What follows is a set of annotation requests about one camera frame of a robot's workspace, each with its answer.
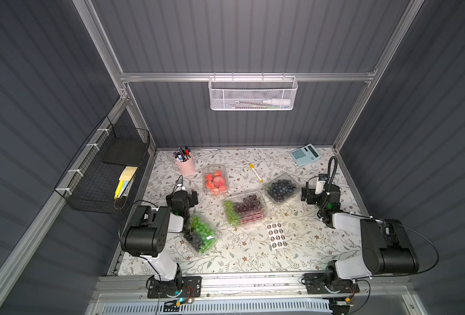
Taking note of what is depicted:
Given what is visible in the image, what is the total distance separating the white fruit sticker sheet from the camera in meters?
0.85

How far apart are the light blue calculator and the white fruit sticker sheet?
0.42 meters

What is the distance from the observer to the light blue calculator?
114cm
